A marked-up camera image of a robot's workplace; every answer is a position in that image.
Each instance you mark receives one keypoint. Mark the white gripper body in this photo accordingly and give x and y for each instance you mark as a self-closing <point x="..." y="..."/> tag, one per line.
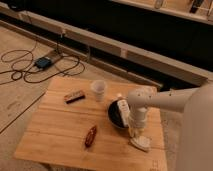
<point x="137" y="117"/>

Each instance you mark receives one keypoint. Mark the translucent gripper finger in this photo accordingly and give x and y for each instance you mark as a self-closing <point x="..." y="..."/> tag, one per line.
<point x="131" y="132"/>
<point x="143" y="133"/>

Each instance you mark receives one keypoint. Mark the white sponge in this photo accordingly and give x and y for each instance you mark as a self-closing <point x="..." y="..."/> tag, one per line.
<point x="143" y="143"/>

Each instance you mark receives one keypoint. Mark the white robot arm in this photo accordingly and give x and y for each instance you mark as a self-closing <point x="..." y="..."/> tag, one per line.
<point x="195" y="152"/>

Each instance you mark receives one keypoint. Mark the black bowl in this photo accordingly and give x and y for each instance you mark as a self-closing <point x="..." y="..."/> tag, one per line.
<point x="114" y="115"/>

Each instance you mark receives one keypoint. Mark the red sausage toy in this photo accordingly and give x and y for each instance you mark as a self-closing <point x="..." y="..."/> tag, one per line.
<point x="90" y="136"/>

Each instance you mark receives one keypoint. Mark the brown chocolate bar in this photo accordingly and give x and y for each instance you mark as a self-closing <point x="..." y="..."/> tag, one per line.
<point x="74" y="96"/>

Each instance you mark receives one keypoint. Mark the blue power adapter box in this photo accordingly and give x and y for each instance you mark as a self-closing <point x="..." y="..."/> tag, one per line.
<point x="43" y="63"/>

